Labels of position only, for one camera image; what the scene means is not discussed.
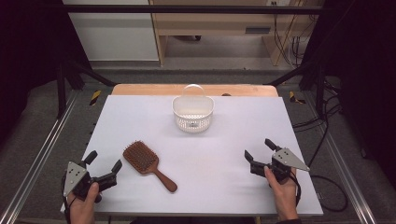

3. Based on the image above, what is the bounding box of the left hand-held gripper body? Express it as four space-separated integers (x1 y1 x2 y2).
64 161 119 198

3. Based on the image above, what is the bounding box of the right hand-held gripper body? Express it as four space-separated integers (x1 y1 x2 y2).
249 147 311 184

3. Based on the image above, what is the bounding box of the brown wooden hairbrush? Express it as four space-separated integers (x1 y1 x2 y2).
122 140 178 194

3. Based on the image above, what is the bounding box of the white plastic basket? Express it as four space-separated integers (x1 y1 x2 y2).
172 83 216 134

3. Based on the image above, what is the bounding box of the person's left hand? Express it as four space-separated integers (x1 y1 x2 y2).
66 182 101 224

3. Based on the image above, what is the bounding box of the person's right hand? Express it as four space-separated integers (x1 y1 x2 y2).
263 166 300 222

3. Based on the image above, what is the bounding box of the yellow black tape marker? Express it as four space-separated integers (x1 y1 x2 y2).
289 91 306 105
89 90 103 106

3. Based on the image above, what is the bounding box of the light wooden table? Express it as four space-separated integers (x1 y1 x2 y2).
111 83 279 98

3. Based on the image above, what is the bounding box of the black curtain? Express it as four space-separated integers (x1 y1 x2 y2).
300 0 396 181
0 0 92 147

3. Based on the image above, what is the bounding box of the grey desk label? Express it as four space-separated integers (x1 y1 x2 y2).
245 26 272 35

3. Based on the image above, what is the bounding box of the white cabinet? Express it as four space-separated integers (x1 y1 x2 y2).
62 0 160 62

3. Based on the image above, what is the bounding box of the light wooden desk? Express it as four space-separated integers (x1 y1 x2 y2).
148 0 325 67

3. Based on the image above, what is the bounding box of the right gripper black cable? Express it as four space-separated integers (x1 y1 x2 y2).
289 171 303 208

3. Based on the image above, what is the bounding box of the aluminium floor rail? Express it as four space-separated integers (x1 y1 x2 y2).
303 90 378 224
0 90 79 224

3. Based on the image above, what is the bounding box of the black floor cable loop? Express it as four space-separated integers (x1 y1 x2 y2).
307 120 349 214

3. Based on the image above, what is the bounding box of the black frame strut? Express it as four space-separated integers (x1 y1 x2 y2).
55 59 117 119
264 60 326 118

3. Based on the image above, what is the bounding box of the hanging black cable bundle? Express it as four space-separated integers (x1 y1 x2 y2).
272 1 318 68

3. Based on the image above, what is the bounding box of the black horizontal frame bar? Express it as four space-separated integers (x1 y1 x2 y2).
62 4 326 15

